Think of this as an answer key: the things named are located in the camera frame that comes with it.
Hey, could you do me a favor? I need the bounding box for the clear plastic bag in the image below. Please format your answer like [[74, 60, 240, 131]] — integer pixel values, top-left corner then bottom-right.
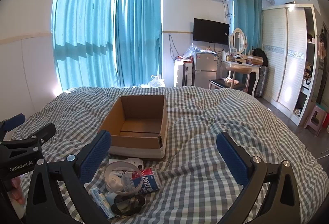
[[184, 43, 204, 61]]

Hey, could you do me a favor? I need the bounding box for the narrow teal curtain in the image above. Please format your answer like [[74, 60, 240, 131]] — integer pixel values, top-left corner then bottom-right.
[[230, 0, 264, 50]]

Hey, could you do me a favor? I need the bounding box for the white oval mirror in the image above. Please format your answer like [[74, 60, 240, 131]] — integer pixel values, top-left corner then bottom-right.
[[229, 28, 248, 55]]

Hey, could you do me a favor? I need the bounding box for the wooden box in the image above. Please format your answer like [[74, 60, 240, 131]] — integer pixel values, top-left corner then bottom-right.
[[245, 56, 264, 66]]

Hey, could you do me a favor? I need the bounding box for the white sliding wardrobe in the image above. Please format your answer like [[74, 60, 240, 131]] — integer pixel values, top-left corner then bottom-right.
[[262, 5, 322, 126]]

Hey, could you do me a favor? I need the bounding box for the round translucent container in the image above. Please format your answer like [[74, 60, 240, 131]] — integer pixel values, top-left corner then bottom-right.
[[103, 162, 142, 194]]

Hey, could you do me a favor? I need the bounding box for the person's left hand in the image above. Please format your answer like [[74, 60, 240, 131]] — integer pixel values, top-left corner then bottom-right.
[[10, 176, 27, 206]]

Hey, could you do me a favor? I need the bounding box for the wall cable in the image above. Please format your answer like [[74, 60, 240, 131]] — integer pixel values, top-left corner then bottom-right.
[[168, 34, 178, 60]]

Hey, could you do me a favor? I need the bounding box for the pink plastic stool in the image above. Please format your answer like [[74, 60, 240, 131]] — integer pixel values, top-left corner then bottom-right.
[[304, 105, 328, 136]]

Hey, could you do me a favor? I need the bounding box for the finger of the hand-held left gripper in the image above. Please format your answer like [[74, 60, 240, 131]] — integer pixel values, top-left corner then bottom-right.
[[0, 114, 26, 138], [0, 123, 56, 150]]

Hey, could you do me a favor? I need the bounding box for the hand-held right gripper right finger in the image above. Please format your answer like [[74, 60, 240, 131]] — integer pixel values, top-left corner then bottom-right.
[[216, 132, 302, 224]]

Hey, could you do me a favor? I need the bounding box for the white plastic bag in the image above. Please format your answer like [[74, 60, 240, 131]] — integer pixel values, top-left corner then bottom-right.
[[150, 75, 166, 88]]

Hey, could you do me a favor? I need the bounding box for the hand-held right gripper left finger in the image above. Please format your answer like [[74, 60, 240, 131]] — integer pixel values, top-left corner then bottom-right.
[[26, 130, 112, 224]]

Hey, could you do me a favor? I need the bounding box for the wooden chair black seat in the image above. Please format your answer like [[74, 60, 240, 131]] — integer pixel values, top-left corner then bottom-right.
[[209, 66, 252, 93]]

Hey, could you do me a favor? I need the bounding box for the black wall television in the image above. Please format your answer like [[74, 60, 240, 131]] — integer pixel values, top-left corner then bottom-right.
[[193, 18, 230, 45]]

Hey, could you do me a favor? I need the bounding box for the white bottle with cap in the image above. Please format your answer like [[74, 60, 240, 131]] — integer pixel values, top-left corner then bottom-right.
[[121, 158, 144, 169]]

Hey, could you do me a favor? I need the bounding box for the wide teal curtain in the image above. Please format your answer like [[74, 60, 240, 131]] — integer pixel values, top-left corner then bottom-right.
[[52, 0, 115, 91]]

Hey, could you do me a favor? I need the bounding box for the grey suitcase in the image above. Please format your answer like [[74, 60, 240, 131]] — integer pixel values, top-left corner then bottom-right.
[[256, 66, 269, 98]]

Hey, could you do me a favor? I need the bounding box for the black bag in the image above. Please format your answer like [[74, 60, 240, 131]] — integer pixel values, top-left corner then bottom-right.
[[252, 48, 268, 67]]

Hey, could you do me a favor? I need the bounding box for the white dressing table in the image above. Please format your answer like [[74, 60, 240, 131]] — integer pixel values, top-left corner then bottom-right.
[[221, 58, 263, 97]]

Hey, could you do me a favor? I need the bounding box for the white suitcase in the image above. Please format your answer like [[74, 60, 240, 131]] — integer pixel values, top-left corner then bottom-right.
[[173, 61, 193, 87]]

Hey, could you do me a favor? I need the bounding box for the brown cardboard box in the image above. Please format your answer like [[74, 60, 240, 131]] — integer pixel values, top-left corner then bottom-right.
[[97, 95, 168, 161]]

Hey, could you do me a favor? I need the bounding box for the grey checked blanket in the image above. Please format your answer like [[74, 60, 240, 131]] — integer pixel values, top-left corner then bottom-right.
[[10, 86, 319, 224]]

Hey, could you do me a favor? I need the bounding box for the blue tissue packet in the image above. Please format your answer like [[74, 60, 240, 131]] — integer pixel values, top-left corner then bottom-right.
[[132, 168, 161, 196]]

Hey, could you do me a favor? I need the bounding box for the black round holder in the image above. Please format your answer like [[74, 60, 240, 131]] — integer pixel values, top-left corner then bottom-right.
[[111, 194, 146, 216]]

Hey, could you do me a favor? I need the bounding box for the silver small fridge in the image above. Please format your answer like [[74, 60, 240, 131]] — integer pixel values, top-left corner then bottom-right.
[[193, 52, 218, 88]]

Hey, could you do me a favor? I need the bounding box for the light blue wipes packet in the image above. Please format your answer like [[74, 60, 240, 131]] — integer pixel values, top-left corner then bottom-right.
[[90, 187, 115, 219]]

